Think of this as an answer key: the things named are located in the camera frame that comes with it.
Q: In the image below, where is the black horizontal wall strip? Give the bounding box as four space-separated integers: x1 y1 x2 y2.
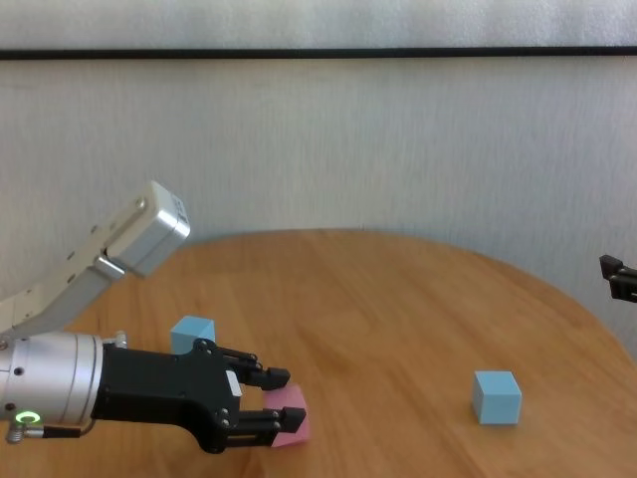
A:
0 46 637 62

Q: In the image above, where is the pink cube block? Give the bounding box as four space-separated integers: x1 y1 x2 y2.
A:
263 382 313 448

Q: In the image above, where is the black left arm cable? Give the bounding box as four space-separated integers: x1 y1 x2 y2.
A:
5 415 99 444

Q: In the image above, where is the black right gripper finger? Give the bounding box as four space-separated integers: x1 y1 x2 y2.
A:
598 253 637 303

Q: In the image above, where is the blue cube block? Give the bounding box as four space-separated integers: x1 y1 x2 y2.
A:
471 370 523 427
169 316 217 358

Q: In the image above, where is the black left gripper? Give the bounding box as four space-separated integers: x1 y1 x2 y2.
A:
92 338 308 455

